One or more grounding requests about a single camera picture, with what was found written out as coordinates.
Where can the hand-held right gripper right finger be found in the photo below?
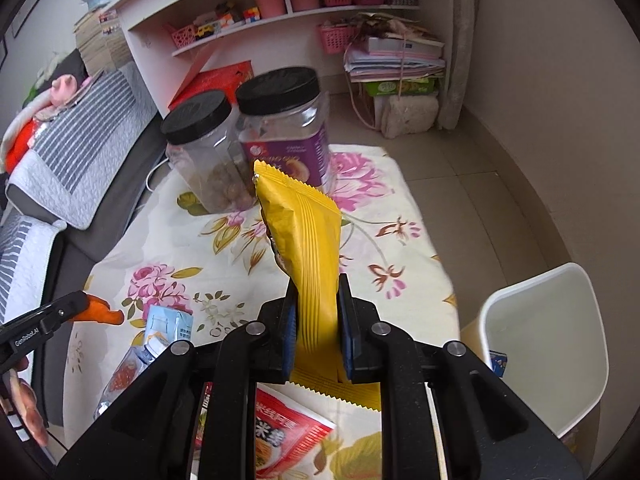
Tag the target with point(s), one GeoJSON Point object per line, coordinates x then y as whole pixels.
{"type": "Point", "coordinates": [346, 332]}

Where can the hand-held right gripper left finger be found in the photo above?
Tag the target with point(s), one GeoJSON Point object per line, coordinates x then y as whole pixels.
{"type": "Point", "coordinates": [288, 332]}

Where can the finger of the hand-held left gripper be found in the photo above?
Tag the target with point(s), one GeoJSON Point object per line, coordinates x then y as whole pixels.
{"type": "Point", "coordinates": [70, 306]}

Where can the orange scrap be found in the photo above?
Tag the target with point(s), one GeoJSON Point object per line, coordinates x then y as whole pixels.
{"type": "Point", "coordinates": [102, 312]}

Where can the clear plastic bottle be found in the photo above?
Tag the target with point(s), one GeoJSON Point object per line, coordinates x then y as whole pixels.
{"type": "Point", "coordinates": [122, 377]}

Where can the yellow snack packet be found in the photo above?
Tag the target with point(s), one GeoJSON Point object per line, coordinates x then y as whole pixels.
{"type": "Point", "coordinates": [305, 240]}

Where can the blue white drink carton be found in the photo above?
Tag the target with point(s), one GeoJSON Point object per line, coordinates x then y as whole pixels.
{"type": "Point", "coordinates": [167, 322]}

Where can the white plastic bin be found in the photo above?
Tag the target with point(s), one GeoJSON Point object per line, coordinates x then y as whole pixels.
{"type": "Point", "coordinates": [542, 340]}

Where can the person's left hand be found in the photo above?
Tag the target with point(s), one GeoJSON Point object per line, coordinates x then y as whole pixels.
{"type": "Point", "coordinates": [30, 412]}

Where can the folded grey striped quilt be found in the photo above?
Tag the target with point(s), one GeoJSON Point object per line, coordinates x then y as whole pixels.
{"type": "Point", "coordinates": [22, 260]}

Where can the red noodle packet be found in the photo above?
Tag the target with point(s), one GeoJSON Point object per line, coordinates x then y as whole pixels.
{"type": "Point", "coordinates": [295, 425]}

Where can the floral cloth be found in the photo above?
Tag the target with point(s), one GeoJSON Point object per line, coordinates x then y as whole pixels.
{"type": "Point", "coordinates": [200, 255]}

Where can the dark grey sofa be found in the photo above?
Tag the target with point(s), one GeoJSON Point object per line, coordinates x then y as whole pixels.
{"type": "Point", "coordinates": [125, 185]}

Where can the small blue box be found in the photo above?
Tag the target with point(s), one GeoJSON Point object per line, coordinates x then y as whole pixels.
{"type": "Point", "coordinates": [499, 364]}

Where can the red cloth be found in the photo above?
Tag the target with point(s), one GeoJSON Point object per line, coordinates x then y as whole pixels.
{"type": "Point", "coordinates": [20, 145]}

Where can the clear jar with black lid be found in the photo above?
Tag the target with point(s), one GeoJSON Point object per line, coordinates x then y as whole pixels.
{"type": "Point", "coordinates": [200, 160]}

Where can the clear jar with purple label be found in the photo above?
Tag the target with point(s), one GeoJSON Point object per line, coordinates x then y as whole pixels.
{"type": "Point", "coordinates": [282, 130]}

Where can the pink plush toy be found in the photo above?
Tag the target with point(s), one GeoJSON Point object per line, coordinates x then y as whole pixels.
{"type": "Point", "coordinates": [67, 89]}

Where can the white foam block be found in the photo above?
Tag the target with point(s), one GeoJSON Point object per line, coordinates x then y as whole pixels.
{"type": "Point", "coordinates": [410, 115]}

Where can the green cardboard box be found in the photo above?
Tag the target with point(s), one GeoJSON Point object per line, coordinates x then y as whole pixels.
{"type": "Point", "coordinates": [400, 87]}

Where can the red gift box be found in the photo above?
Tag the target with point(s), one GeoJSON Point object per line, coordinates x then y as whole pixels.
{"type": "Point", "coordinates": [220, 80]}

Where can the stack of books and papers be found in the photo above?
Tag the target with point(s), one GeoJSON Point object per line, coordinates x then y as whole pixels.
{"type": "Point", "coordinates": [395, 55]}

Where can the small pink basket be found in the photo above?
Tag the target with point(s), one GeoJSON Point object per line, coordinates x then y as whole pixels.
{"type": "Point", "coordinates": [183, 36]}

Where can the hanging pink basket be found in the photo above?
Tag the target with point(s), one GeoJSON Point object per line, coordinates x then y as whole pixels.
{"type": "Point", "coordinates": [334, 40]}

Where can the white pink shelf unit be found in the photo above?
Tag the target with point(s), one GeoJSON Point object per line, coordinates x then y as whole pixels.
{"type": "Point", "coordinates": [150, 12]}

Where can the blue tissue box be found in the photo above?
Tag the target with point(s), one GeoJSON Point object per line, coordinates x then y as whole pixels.
{"type": "Point", "coordinates": [94, 1]}

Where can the toy car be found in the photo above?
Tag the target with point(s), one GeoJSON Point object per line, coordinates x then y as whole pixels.
{"type": "Point", "coordinates": [206, 31]}

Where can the colourful puzzle cube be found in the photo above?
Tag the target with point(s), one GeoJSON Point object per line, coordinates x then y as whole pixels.
{"type": "Point", "coordinates": [251, 14]}

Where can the short pink cup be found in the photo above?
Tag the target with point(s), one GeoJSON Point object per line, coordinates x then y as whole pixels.
{"type": "Point", "coordinates": [270, 2]}

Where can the pink tray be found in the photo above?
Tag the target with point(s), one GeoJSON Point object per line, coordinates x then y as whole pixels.
{"type": "Point", "coordinates": [368, 0]}

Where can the wall picture frame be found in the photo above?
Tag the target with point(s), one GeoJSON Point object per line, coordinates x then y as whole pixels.
{"type": "Point", "coordinates": [30, 7]}

